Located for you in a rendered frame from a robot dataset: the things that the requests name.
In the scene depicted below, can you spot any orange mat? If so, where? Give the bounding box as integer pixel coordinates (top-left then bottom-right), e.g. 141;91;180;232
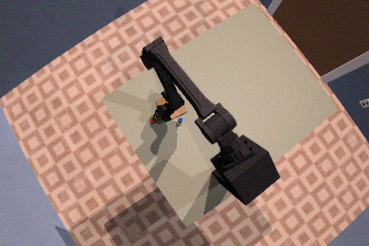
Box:
156;98;187;119

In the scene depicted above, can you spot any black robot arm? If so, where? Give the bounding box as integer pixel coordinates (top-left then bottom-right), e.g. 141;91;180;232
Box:
140;36;256;171

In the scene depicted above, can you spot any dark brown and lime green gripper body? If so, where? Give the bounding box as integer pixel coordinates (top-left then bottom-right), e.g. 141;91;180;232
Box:
156;105;172;122

